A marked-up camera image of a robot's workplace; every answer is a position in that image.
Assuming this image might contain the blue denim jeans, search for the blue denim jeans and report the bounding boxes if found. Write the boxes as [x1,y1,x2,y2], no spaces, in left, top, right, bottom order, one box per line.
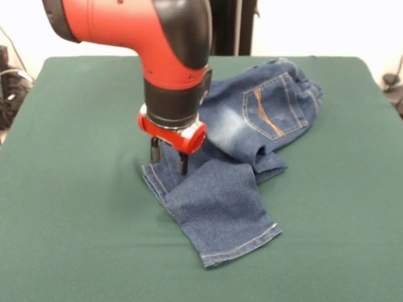
[141,59,324,269]

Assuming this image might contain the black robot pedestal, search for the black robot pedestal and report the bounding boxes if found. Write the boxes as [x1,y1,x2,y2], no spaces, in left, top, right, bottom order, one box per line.
[209,0,261,57]

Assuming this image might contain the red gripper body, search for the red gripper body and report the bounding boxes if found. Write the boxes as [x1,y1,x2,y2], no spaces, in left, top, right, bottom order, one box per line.
[137,103,208,155]

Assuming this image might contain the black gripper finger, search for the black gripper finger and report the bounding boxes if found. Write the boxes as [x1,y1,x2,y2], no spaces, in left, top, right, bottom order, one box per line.
[176,151,190,176]
[149,137,161,163]

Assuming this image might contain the black wheeled stand base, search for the black wheeled stand base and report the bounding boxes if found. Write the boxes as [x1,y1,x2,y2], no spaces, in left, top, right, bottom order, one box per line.
[382,72,403,119]
[0,45,35,130]

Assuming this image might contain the dark green table cloth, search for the dark green table cloth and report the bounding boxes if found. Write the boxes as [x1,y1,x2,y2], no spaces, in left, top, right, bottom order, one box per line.
[0,55,403,302]

